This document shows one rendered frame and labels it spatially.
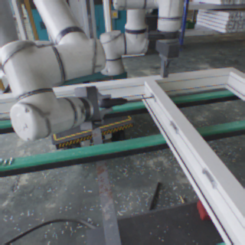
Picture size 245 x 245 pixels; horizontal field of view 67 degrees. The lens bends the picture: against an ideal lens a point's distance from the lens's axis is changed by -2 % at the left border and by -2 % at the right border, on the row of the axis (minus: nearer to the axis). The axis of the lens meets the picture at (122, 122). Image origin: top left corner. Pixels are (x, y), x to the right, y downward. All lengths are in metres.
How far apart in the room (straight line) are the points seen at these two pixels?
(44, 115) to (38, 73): 0.10
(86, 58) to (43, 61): 0.10
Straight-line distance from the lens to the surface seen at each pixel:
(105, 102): 0.67
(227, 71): 1.01
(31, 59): 0.46
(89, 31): 1.53
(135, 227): 0.75
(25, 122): 0.43
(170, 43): 0.78
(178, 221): 0.77
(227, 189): 0.45
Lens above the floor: 1.27
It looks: 37 degrees down
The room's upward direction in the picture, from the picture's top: 2 degrees counter-clockwise
